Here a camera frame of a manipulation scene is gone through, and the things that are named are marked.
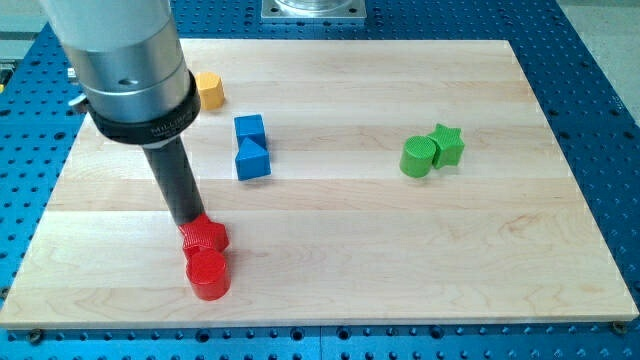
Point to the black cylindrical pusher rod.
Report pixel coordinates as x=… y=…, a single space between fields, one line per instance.
x=172 y=171

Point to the black clamp ring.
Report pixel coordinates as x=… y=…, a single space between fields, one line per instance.
x=155 y=130

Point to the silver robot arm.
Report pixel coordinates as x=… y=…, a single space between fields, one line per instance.
x=128 y=59

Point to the blue triangle block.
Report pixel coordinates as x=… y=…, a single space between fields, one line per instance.
x=252 y=160

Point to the yellow hexagon block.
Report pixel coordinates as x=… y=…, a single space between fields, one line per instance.
x=210 y=89

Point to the blue cube block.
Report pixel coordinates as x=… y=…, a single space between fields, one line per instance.
x=250 y=127

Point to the red cylinder block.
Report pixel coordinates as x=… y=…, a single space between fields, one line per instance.
x=208 y=274

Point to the light wooden board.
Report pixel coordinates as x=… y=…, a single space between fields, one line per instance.
x=337 y=233

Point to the green cylinder block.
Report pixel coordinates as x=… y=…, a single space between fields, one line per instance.
x=417 y=156

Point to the green star block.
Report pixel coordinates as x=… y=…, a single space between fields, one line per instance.
x=449 y=145

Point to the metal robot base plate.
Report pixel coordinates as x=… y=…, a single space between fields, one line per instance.
x=313 y=11

